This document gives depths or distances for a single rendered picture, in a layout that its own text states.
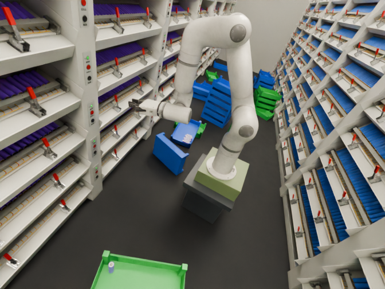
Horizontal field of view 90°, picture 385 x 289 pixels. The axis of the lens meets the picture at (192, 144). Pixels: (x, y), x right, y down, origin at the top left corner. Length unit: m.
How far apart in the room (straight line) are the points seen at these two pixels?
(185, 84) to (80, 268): 1.01
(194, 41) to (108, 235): 1.08
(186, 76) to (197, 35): 0.16
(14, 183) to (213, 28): 0.86
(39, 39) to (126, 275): 0.81
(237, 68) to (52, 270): 1.23
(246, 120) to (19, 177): 0.87
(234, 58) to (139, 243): 1.07
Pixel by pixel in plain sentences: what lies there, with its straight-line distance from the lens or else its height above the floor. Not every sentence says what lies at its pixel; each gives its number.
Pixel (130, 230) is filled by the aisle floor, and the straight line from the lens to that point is 1.28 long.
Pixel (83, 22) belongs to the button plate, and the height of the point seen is 0.98.
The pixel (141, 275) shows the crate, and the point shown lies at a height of 0.32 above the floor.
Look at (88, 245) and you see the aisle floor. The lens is 1.27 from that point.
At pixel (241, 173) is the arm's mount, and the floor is 0.38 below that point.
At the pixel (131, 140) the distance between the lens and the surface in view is 1.58.
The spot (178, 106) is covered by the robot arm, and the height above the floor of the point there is 0.69.
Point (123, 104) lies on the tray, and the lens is 1.24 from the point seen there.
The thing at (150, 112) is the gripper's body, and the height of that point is 0.62.
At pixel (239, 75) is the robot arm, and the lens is 0.85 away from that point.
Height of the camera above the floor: 1.17
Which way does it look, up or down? 39 degrees down
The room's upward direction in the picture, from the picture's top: 20 degrees clockwise
